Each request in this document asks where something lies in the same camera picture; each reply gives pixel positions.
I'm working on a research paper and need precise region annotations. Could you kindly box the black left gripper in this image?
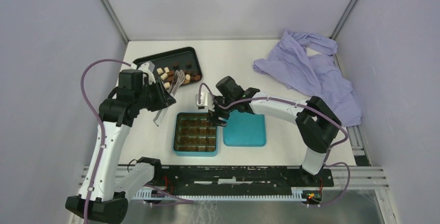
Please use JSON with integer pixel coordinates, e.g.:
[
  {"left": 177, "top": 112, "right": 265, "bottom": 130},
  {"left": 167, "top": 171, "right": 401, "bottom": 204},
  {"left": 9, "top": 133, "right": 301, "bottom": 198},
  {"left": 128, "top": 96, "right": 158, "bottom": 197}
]
[{"left": 134, "top": 78, "right": 176, "bottom": 112}]

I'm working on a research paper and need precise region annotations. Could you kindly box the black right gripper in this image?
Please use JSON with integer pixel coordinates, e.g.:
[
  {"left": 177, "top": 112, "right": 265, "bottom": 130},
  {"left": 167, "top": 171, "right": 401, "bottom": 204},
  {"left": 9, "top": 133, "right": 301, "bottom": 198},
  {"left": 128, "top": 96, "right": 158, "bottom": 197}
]
[{"left": 207, "top": 94, "right": 236, "bottom": 128}]

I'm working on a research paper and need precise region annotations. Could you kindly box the steel tongs white handle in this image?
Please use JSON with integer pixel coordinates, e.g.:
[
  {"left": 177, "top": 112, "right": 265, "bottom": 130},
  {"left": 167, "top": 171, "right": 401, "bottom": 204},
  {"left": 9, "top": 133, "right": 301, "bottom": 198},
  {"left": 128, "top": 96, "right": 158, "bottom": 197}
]
[{"left": 153, "top": 70, "right": 186, "bottom": 127}]

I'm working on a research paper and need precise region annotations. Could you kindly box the teal chocolate box with dividers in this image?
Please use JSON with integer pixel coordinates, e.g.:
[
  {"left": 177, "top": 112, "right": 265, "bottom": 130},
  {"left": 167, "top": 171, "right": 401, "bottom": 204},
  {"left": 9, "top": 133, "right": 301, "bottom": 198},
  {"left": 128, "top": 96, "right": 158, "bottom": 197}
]
[{"left": 172, "top": 113, "right": 218, "bottom": 157}]

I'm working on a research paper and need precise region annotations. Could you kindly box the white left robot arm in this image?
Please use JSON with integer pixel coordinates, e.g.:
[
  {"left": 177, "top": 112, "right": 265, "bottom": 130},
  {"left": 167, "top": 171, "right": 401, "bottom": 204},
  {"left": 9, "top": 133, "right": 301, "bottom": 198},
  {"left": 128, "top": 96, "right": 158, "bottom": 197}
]
[{"left": 65, "top": 69, "right": 176, "bottom": 223}]

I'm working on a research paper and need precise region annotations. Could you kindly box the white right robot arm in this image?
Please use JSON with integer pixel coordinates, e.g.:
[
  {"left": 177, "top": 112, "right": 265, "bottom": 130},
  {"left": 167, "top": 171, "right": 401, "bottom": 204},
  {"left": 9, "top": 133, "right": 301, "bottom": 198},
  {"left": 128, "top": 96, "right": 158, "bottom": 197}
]
[{"left": 196, "top": 76, "right": 347, "bottom": 187}]

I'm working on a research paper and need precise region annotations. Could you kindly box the black chocolate tray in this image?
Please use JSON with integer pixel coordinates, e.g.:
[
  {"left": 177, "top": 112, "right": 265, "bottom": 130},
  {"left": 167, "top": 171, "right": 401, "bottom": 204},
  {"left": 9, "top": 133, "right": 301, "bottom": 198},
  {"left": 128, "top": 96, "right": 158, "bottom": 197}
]
[{"left": 133, "top": 47, "right": 203, "bottom": 85}]

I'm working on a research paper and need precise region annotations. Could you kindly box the teal box lid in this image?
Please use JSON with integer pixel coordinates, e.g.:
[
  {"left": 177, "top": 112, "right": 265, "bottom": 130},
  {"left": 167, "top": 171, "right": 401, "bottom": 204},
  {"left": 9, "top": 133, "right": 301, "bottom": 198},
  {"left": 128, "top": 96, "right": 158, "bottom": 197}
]
[{"left": 223, "top": 111, "right": 267, "bottom": 147}]

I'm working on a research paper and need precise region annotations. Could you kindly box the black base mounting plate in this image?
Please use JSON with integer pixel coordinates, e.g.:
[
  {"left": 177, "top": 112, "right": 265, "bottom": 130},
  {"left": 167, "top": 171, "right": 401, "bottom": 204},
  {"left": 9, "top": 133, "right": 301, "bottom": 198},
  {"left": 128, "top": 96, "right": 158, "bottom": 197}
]
[{"left": 154, "top": 165, "right": 335, "bottom": 188}]

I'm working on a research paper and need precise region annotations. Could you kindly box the lavender crumpled cloth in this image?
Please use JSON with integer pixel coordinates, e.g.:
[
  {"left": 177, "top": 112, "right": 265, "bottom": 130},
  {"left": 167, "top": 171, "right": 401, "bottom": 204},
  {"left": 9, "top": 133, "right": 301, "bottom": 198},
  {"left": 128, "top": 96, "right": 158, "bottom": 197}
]
[{"left": 253, "top": 29, "right": 363, "bottom": 127}]

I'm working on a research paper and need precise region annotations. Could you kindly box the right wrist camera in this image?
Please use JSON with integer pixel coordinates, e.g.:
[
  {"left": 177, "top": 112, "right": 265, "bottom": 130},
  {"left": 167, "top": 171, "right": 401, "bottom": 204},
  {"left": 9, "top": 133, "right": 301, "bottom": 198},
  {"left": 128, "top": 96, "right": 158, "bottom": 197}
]
[{"left": 196, "top": 92, "right": 214, "bottom": 110}]

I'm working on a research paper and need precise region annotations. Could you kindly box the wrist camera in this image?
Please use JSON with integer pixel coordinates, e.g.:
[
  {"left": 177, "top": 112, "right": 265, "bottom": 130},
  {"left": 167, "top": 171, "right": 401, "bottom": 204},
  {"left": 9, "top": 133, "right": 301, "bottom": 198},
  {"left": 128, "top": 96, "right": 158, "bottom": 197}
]
[
  {"left": 137, "top": 61, "right": 155, "bottom": 79},
  {"left": 196, "top": 92, "right": 214, "bottom": 110}
]

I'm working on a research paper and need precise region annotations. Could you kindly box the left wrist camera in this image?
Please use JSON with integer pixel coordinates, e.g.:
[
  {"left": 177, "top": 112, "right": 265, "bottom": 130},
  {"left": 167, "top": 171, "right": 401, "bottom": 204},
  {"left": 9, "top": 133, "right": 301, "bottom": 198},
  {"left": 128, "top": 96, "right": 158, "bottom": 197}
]
[{"left": 137, "top": 61, "right": 155, "bottom": 79}]

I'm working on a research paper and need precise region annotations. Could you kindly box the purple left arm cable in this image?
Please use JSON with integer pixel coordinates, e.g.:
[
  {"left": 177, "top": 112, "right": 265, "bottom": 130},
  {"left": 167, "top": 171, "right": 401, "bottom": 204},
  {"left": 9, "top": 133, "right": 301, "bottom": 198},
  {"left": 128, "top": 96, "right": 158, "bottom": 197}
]
[{"left": 80, "top": 59, "right": 195, "bottom": 224}]

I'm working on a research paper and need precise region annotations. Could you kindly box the white cable duct rail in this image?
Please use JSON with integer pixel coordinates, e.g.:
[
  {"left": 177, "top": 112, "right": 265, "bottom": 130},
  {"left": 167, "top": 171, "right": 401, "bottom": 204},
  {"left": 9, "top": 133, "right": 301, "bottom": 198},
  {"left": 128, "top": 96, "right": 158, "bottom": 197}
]
[{"left": 132, "top": 187, "right": 318, "bottom": 202}]

